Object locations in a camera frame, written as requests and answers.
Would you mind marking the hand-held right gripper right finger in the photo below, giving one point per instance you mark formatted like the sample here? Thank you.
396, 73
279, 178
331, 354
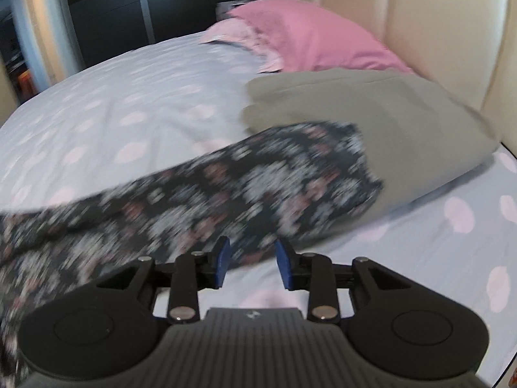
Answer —
285, 266

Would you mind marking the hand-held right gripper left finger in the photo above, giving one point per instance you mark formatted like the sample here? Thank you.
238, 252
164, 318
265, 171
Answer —
222, 262

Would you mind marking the dark floral garment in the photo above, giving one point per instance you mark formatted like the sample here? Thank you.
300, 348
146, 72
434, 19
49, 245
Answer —
194, 206

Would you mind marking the white bedsheet with pink spots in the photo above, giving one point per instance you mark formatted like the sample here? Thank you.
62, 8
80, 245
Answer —
121, 113

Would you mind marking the grey-green pillow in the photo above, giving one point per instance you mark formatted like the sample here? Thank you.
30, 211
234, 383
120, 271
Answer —
408, 129

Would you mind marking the light pink patterned pillow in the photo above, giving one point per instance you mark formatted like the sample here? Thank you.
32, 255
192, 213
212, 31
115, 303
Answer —
242, 39

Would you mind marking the dark wardrobe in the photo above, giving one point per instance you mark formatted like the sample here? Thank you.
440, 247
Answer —
133, 12

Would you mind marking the beige padded headboard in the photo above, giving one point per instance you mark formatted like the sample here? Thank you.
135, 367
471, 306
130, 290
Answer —
428, 20

